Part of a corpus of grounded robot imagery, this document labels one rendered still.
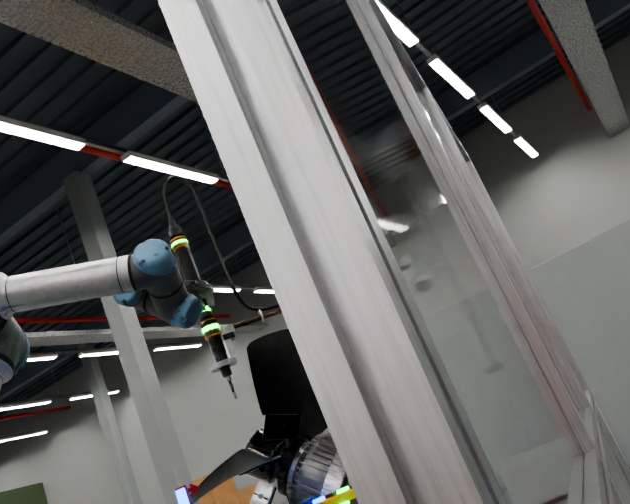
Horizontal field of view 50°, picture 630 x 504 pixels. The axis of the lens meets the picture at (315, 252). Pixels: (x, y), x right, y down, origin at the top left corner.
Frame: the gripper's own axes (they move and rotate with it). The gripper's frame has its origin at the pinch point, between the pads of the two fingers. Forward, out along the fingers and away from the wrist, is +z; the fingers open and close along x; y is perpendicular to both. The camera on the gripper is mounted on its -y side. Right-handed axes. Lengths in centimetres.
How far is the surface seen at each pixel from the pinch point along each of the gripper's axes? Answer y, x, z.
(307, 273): 46, 71, -134
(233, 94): 38, 71, -134
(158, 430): -51, -359, 503
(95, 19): -283, -107, 204
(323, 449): 49, 16, -1
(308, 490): 56, 9, -3
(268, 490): 52, -3, 3
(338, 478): 56, 19, -6
